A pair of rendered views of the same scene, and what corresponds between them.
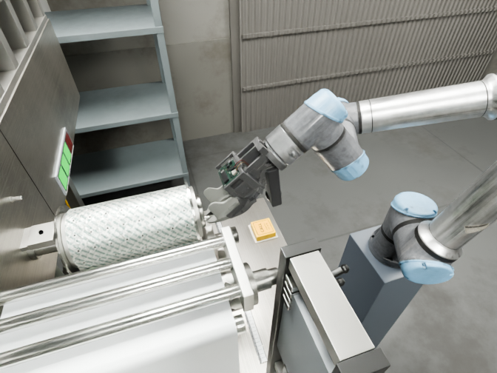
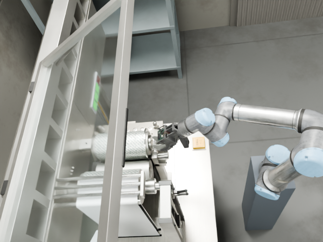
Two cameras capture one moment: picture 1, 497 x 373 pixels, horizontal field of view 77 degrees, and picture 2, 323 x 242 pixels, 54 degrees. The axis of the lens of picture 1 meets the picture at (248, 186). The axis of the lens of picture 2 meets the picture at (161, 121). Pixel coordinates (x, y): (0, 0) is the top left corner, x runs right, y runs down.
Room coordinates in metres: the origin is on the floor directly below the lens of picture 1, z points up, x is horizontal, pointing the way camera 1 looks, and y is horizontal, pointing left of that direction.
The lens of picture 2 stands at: (-0.13, -0.36, 2.58)
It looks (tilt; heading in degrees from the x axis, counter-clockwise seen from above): 57 degrees down; 32
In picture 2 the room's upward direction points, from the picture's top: 16 degrees counter-clockwise
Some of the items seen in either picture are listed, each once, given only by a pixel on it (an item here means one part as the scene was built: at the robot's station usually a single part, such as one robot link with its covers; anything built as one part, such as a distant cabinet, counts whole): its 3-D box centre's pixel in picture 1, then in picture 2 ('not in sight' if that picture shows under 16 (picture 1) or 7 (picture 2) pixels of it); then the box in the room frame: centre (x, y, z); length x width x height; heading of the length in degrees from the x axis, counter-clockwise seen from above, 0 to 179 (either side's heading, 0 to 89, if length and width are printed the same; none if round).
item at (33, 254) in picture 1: (50, 245); not in sight; (0.38, 0.40, 1.25); 0.07 x 0.04 x 0.04; 108
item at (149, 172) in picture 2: not in sight; (125, 174); (0.32, 0.20, 1.18); 0.26 x 0.12 x 0.12; 108
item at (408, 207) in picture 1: (410, 217); (277, 159); (0.61, -0.48, 1.07); 0.13 x 0.12 x 0.14; 173
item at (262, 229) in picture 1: (262, 229); (198, 142); (0.69, -0.05, 0.91); 0.07 x 0.07 x 0.02; 18
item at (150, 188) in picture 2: (233, 288); (148, 186); (0.24, 0.02, 1.34); 0.06 x 0.06 x 0.06; 18
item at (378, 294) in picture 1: (359, 310); (263, 198); (0.62, -0.48, 0.45); 0.20 x 0.20 x 0.90; 18
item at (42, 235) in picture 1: (38, 235); not in sight; (0.38, 0.41, 1.28); 0.06 x 0.05 x 0.02; 108
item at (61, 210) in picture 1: (71, 240); not in sight; (0.39, 0.36, 1.25); 0.15 x 0.01 x 0.15; 18
